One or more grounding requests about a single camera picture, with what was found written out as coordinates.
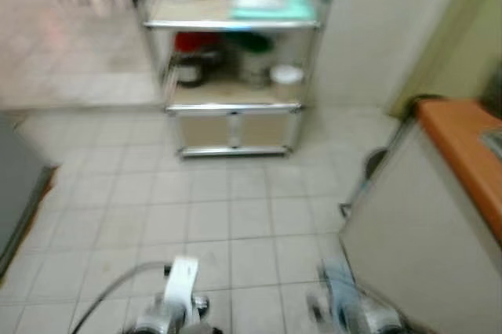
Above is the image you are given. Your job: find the white kitchen base cabinet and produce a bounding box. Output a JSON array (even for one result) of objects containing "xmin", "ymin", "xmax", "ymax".
[{"xmin": 339, "ymin": 114, "xmax": 502, "ymax": 334}]

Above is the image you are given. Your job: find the dark bowl with teal inside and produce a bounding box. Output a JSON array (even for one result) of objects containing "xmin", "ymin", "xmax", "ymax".
[{"xmin": 480, "ymin": 67, "xmax": 502, "ymax": 119}]

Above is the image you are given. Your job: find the white lidded jar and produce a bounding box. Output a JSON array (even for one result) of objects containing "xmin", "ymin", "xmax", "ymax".
[{"xmin": 269, "ymin": 64, "xmax": 305, "ymax": 102}]

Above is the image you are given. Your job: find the green lidded metal pot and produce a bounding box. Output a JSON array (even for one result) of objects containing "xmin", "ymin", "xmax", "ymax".
[{"xmin": 235, "ymin": 32, "xmax": 275, "ymax": 88}]

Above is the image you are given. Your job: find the metal shelf cart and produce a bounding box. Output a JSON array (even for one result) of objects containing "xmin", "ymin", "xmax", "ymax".
[{"xmin": 135, "ymin": 0, "xmax": 332, "ymax": 159}]

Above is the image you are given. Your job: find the teal cloth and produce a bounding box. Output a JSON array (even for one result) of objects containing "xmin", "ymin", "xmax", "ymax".
[{"xmin": 230, "ymin": 0, "xmax": 317, "ymax": 21}]

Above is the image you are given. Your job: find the red lidded pot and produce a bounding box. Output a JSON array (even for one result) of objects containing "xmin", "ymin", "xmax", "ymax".
[{"xmin": 171, "ymin": 31, "xmax": 224, "ymax": 89}]

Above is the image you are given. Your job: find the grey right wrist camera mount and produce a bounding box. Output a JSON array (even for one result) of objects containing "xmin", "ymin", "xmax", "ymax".
[{"xmin": 320, "ymin": 260, "xmax": 362, "ymax": 311}]

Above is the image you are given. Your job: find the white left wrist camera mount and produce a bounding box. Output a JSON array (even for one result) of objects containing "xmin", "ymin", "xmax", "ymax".
[{"xmin": 161, "ymin": 256, "xmax": 201, "ymax": 315}]

